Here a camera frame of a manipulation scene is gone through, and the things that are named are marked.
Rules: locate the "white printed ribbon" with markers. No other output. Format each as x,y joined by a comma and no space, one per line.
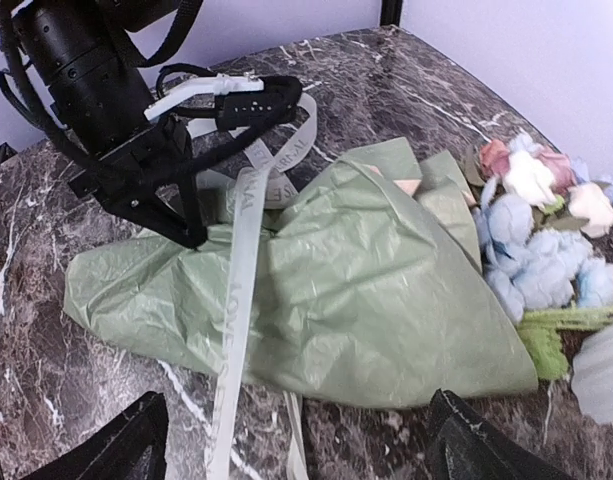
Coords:
250,191

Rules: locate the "white ribbed vase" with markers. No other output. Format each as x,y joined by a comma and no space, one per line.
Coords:
592,380

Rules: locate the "blue orange flower bouquet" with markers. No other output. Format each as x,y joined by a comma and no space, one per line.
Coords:
545,230

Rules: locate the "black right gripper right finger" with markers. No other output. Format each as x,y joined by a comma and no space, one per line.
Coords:
463,445

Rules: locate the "green wrapping paper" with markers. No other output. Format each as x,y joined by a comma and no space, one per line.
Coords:
363,294

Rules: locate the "black left frame post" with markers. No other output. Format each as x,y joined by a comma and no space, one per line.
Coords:
390,12

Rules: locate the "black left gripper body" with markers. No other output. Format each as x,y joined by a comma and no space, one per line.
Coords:
135,191

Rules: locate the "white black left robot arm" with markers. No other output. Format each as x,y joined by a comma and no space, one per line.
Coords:
74,72

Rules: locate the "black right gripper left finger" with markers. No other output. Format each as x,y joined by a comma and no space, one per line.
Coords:
131,446

